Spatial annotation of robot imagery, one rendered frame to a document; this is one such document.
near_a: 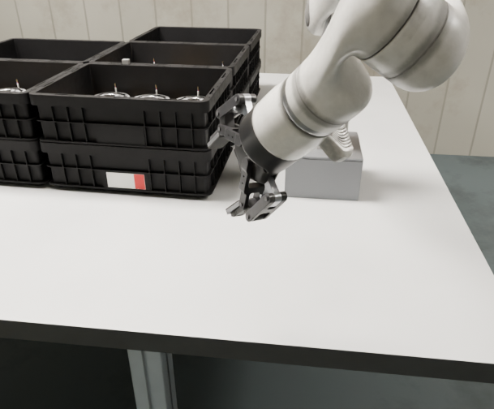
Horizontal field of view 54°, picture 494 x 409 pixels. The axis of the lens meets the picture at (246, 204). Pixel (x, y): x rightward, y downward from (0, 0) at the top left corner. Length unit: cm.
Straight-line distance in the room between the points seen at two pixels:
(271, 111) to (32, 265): 62
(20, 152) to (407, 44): 100
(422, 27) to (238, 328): 52
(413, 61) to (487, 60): 284
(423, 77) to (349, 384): 133
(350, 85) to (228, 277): 51
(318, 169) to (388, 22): 73
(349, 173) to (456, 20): 72
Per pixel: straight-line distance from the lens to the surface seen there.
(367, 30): 38
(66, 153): 117
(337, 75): 42
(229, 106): 59
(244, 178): 56
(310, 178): 109
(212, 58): 159
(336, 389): 162
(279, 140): 48
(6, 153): 126
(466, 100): 327
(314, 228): 100
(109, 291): 86
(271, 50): 306
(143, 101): 104
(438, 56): 40
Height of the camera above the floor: 123
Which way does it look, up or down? 29 degrees down
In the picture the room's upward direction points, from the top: straight up
